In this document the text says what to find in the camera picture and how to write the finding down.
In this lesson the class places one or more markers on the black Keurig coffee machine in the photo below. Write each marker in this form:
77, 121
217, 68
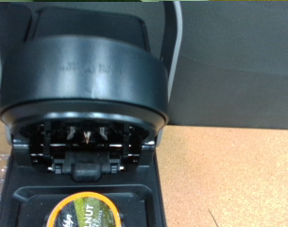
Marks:
83, 78

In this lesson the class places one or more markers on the orange-rimmed coffee pod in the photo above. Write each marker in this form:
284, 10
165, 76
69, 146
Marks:
87, 213

